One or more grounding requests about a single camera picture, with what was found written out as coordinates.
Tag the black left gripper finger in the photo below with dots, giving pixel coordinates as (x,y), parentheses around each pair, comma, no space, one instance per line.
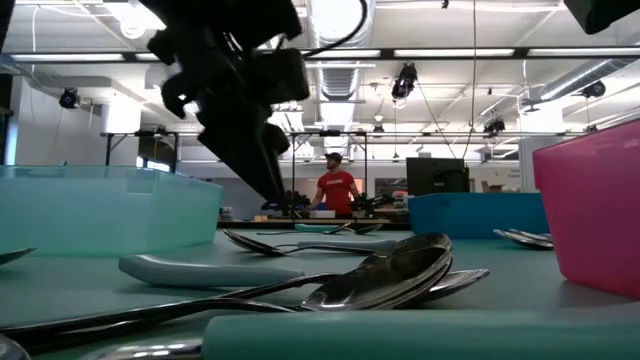
(279,140)
(245,155)

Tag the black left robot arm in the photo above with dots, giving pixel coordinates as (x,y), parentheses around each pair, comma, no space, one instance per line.
(225,15)

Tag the black background robot arm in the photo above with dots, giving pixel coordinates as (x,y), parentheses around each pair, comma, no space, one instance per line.
(367,204)
(295,205)

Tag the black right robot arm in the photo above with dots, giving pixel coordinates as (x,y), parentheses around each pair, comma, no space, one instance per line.
(600,12)

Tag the person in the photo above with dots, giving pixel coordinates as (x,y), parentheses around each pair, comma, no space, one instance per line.
(336,190)

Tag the mint translucent plastic bin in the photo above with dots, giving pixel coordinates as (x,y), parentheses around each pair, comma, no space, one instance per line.
(100,215)

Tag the black background monitor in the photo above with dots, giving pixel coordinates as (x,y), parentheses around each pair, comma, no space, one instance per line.
(435,175)

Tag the blue plastic bin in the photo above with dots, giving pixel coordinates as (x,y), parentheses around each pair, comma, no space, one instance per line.
(475,215)

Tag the brown cardboard box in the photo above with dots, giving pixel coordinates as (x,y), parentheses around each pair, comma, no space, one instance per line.
(495,187)

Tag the green table mat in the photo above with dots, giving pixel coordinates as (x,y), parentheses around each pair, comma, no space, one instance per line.
(520,270)

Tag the pink plastic bin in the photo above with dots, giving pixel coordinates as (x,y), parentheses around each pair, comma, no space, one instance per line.
(595,210)

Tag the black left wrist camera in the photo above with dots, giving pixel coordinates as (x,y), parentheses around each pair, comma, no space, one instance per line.
(285,75)

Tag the large silver ventilation duct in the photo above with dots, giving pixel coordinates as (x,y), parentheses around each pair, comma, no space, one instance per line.
(340,85)

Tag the black background workstation frame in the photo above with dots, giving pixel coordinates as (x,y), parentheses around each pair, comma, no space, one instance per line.
(108,150)

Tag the black horizontal frame beam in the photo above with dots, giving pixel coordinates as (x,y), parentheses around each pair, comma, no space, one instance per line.
(387,53)

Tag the slim silver ventilation duct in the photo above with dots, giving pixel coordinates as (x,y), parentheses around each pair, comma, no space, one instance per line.
(575,80)

